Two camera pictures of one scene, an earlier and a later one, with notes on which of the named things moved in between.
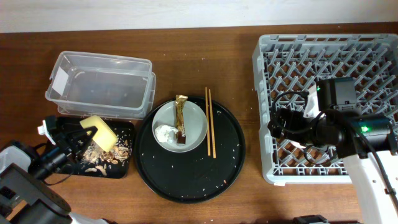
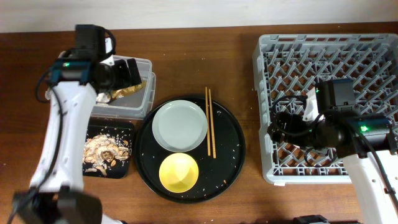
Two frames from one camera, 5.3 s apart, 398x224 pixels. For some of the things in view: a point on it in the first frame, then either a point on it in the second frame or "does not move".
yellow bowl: (104, 137) to (178, 173)
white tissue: (165, 133) to (102, 98)
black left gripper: (63, 142) to (125, 80)
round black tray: (192, 177) does not move
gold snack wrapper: (180, 101) to (120, 93)
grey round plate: (194, 124) does not move
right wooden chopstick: (211, 123) does not move
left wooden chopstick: (209, 154) does not move
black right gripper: (294, 117) does not move
